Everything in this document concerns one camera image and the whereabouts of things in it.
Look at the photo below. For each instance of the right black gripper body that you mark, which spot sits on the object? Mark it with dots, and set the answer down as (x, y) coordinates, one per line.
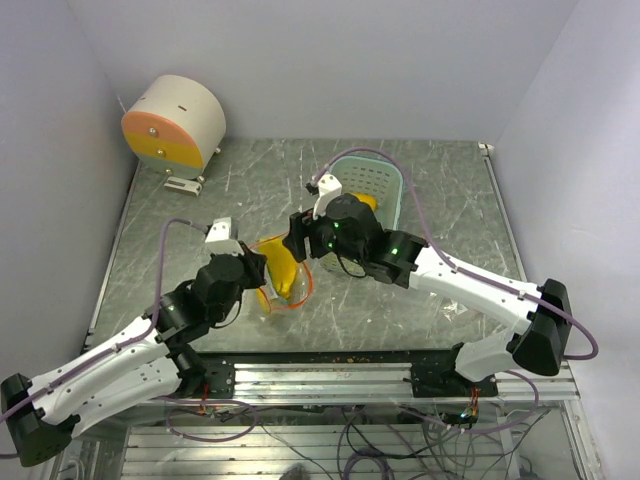
(322, 239)

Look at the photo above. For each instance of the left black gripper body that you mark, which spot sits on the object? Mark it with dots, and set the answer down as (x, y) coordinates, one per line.
(250, 276)

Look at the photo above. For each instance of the yellow toy banana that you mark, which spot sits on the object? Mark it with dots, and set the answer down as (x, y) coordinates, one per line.
(281, 274)

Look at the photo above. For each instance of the clear zip bag orange zipper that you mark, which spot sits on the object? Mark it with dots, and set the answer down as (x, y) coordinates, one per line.
(303, 288)

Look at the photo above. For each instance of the light blue plastic basket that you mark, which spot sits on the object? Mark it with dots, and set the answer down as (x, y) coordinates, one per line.
(354, 218)

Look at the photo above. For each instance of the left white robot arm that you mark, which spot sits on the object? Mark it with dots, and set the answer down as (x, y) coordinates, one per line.
(151, 357)

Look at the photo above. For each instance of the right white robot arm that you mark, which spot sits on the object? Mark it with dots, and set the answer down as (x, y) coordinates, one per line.
(535, 330)

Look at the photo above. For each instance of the yellow toy mango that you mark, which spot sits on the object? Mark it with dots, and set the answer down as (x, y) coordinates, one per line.
(364, 201)

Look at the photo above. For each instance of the round cream drawer box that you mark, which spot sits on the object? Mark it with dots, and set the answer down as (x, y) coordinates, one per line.
(175, 127)

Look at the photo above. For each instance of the white corner clip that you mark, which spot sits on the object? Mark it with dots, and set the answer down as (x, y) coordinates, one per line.
(486, 149)

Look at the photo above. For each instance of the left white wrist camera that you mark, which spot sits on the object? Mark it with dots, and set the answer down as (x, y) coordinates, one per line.
(222, 237)

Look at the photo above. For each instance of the small white bracket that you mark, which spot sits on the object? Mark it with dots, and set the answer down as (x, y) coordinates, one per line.
(183, 186)

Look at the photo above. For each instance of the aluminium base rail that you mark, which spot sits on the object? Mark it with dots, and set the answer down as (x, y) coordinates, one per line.
(256, 384)

